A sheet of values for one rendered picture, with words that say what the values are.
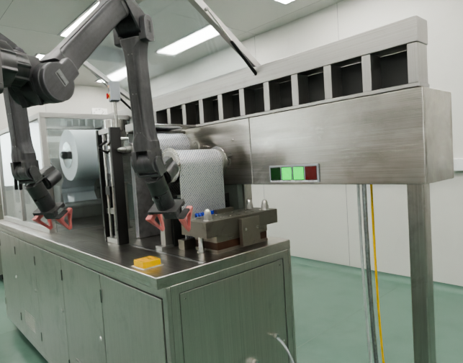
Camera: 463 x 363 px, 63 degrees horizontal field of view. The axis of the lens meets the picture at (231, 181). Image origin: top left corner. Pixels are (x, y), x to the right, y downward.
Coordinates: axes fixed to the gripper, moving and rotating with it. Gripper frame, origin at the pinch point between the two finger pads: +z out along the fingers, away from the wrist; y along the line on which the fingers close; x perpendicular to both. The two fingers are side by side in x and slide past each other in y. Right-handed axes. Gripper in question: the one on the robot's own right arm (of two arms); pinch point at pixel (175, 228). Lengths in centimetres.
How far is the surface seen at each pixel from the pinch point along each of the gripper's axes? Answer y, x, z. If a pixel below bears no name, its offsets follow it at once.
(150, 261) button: 13.5, 2.6, 13.1
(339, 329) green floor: -26, -94, 174
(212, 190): 8.5, -44.1, 15.8
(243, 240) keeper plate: -9.8, -24.1, 26.5
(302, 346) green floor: -6, -67, 158
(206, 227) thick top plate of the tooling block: -0.9, -15.4, 12.9
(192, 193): 13.0, -35.6, 11.1
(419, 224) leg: -73, -35, 27
